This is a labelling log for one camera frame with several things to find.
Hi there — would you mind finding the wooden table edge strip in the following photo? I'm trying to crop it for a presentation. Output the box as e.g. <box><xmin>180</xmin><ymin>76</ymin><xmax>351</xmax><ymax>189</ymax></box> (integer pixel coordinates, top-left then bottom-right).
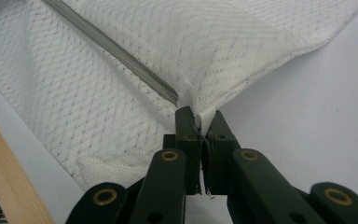
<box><xmin>0</xmin><ymin>103</ymin><xmax>56</xmax><ymax>224</ymax></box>

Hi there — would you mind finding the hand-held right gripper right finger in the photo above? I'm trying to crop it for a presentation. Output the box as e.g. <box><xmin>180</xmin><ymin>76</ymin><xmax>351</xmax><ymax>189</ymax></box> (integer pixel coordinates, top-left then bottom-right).
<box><xmin>204</xmin><ymin>109</ymin><xmax>242</xmax><ymax>196</ymax></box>

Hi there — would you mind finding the white mesh zippered laundry bag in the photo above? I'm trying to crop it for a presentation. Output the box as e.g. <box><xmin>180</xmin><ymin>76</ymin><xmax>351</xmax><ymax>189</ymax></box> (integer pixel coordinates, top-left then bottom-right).
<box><xmin>0</xmin><ymin>0</ymin><xmax>358</xmax><ymax>192</ymax></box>

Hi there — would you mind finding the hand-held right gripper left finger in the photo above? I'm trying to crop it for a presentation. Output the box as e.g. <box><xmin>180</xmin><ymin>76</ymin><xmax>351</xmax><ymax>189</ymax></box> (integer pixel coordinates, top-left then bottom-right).
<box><xmin>162</xmin><ymin>105</ymin><xmax>203</xmax><ymax>196</ymax></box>

